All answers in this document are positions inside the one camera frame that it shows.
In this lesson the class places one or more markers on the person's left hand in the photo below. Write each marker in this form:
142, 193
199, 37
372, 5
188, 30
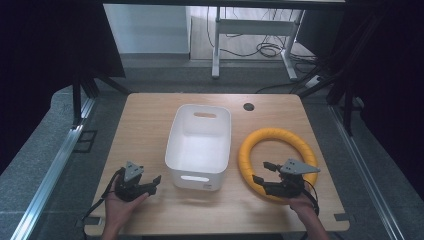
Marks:
121, 208

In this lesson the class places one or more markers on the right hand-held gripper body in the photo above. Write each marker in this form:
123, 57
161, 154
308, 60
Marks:
290, 181

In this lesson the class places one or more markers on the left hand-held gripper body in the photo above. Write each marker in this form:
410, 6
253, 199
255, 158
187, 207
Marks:
128, 186

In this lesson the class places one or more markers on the black metal stand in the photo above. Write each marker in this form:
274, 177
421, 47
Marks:
77, 100
348, 106

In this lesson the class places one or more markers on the white metal desk frame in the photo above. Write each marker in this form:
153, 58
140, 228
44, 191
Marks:
253, 26

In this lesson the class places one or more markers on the white power strip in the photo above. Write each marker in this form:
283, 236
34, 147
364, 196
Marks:
313, 81

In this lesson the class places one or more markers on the person's right hand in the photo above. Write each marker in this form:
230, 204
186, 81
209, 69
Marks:
304, 205

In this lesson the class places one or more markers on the dark curtain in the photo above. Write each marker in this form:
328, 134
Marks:
393, 83
40, 66

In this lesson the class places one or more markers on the dark box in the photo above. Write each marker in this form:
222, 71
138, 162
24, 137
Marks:
318, 33

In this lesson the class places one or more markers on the black table grommet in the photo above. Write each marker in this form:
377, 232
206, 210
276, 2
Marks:
248, 107

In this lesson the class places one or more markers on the aluminium rail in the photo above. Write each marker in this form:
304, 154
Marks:
366, 180
50, 180

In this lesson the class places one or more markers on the black floor bracket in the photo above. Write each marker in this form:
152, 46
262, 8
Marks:
86, 141

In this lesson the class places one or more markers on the white plastic storage bin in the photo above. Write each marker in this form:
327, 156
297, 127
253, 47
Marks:
200, 150

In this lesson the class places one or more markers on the black table corner clip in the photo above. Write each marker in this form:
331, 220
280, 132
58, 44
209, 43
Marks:
92, 220
342, 217

